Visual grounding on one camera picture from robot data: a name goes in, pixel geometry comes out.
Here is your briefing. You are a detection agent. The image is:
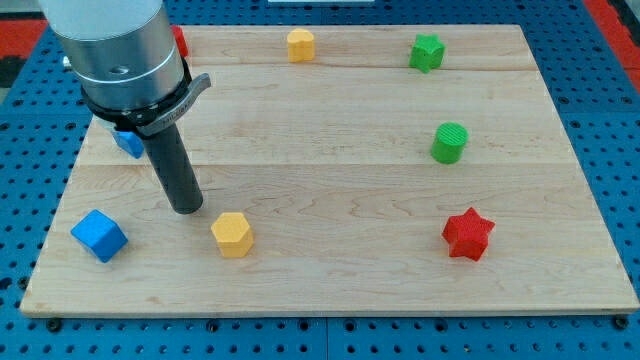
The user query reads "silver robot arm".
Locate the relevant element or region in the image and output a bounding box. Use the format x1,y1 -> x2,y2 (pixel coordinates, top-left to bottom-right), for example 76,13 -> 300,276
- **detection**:
39,0 -> 184,110

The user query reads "wooden board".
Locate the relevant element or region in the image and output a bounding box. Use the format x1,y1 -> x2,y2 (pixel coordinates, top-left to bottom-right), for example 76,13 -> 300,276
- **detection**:
20,25 -> 639,318

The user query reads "yellow hexagon block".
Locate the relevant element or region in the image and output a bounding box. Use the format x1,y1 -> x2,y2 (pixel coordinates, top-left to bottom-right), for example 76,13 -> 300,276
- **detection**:
211,212 -> 254,258

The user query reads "green cylinder block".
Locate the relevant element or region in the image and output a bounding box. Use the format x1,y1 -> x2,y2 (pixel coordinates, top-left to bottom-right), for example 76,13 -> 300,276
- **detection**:
431,122 -> 469,164

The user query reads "yellow heart block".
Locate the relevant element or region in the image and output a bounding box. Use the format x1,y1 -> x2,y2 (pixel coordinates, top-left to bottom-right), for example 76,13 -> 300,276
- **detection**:
286,28 -> 315,63

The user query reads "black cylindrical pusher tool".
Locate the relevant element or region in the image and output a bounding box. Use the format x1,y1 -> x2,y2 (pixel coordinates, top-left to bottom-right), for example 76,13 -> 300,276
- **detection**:
142,125 -> 203,214

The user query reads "red star block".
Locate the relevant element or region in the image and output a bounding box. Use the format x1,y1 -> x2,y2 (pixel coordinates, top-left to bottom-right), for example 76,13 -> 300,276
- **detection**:
442,207 -> 495,261

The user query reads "green star block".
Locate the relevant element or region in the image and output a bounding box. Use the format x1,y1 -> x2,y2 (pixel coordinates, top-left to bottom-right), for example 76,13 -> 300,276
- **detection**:
409,34 -> 446,73

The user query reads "black clamp with grey lever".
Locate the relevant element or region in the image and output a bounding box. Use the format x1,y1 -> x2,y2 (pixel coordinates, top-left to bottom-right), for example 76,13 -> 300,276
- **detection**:
81,59 -> 212,138

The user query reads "blue block behind tool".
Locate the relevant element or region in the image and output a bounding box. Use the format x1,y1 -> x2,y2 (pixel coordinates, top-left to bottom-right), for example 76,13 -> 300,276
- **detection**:
111,131 -> 144,159

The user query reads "blue cube block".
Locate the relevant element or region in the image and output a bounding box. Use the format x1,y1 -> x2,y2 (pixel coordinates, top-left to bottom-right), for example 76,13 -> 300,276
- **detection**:
71,209 -> 128,263

